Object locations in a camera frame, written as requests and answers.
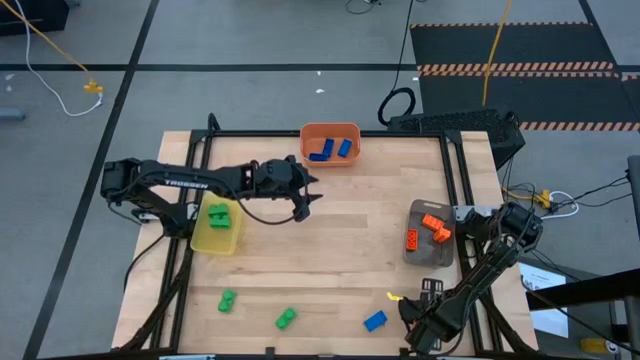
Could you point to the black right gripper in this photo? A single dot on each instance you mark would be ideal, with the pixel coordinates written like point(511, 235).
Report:
point(435, 317)

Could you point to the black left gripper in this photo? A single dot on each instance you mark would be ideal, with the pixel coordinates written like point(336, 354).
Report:
point(275, 190)

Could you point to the blue toy building block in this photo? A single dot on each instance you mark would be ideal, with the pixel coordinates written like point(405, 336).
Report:
point(327, 146)
point(375, 320)
point(318, 157)
point(344, 148)

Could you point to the orange toy building block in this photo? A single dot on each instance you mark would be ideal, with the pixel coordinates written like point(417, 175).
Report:
point(432, 221)
point(412, 240)
point(442, 234)

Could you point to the green two-stud building block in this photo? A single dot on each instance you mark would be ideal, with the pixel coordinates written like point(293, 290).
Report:
point(217, 209)
point(220, 223)
point(227, 301)
point(286, 318)

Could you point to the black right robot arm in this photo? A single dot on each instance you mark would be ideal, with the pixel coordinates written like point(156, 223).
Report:
point(480, 272)

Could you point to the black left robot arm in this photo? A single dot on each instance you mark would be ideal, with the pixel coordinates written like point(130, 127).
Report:
point(185, 182)

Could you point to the small yellow block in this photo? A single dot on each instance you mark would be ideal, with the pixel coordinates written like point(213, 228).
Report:
point(394, 296)

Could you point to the orange plastic basket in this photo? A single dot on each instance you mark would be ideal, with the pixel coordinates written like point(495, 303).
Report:
point(330, 131)

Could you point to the grey translucent plastic bin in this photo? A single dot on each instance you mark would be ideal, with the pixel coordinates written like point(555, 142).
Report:
point(430, 257)

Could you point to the yellow translucent plastic bin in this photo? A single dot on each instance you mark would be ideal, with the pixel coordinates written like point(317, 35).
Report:
point(215, 242)

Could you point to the white paper sheet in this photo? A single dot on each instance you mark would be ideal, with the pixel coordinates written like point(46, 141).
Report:
point(547, 320)

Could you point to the black perforated case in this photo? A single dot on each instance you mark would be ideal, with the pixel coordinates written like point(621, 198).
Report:
point(465, 125)

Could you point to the black metal beam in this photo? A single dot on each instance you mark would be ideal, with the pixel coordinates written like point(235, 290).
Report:
point(590, 287)

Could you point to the yellow can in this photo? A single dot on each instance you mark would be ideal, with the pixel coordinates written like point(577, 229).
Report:
point(595, 345)

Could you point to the yellow power plug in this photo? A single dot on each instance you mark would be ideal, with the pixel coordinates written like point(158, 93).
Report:
point(543, 198)

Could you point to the black hazard-striped floor mat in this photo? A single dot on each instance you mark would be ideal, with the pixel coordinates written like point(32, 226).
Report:
point(500, 45)
point(550, 97)

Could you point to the black cabinet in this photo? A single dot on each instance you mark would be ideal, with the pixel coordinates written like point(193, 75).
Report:
point(30, 17)

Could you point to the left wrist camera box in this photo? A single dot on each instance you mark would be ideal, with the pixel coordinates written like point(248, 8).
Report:
point(277, 171)

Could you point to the black bracket plate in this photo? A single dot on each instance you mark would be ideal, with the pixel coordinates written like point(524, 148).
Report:
point(432, 286)

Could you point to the black aluminium table frame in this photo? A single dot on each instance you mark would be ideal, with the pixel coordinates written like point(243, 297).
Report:
point(325, 133)

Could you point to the silver metal bracket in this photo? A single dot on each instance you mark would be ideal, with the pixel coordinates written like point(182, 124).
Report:
point(187, 357)

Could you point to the grey metal post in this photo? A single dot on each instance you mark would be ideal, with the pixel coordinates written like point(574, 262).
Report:
point(635, 200)

